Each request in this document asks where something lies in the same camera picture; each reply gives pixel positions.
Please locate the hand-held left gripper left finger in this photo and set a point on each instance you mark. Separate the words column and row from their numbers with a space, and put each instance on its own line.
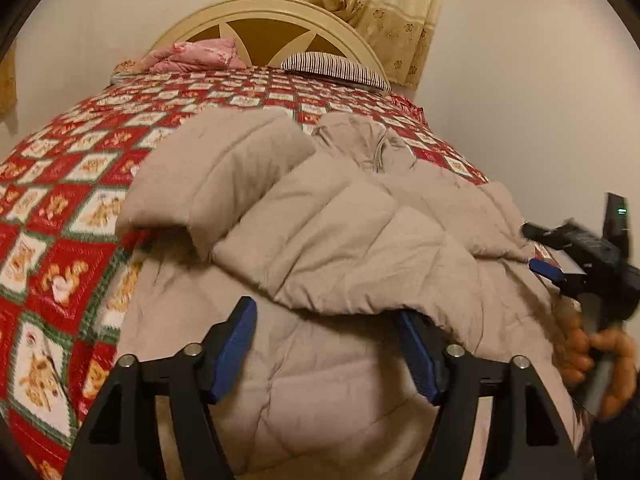
column 235, row 347

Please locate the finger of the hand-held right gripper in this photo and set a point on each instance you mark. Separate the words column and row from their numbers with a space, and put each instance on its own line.
column 545, row 234
column 547, row 271

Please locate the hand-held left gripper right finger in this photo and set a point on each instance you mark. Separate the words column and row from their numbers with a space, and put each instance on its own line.
column 419, row 355

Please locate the beige puffer jacket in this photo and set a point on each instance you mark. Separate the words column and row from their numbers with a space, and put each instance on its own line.
column 320, row 280

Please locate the person's right forearm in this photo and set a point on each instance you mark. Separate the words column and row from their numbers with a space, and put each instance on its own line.
column 616, row 440

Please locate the person's right hand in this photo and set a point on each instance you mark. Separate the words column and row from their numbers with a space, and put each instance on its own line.
column 595, row 355

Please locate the red bear-print bedspread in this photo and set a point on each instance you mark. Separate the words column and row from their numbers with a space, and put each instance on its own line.
column 75, row 240

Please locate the striped pillow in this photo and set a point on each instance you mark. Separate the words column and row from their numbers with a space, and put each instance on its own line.
column 336, row 67

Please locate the beige floral curtain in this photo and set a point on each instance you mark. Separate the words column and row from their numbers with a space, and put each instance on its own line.
column 370, row 5

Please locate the pink quilt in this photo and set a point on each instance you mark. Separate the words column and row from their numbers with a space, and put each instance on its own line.
column 192, row 55

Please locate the cream wooden headboard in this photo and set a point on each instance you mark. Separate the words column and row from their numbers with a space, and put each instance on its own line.
column 260, row 30

